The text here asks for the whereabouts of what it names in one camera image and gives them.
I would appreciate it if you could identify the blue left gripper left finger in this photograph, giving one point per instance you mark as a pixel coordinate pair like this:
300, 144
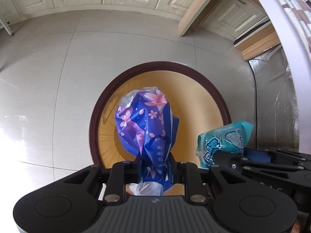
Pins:
137, 169

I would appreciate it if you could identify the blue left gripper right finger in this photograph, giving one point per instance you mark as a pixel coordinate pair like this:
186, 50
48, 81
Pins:
172, 166

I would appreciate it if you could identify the purple floral plastic bag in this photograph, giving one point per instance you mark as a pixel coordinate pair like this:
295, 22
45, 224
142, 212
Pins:
146, 125

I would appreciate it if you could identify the teal snack bag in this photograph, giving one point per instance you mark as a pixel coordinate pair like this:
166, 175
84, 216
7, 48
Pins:
231, 138

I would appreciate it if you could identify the checkered brown white tablecloth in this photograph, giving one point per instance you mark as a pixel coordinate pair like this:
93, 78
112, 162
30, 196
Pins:
298, 12

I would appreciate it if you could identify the cream cabinet bench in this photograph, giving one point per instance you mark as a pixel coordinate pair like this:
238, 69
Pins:
228, 18

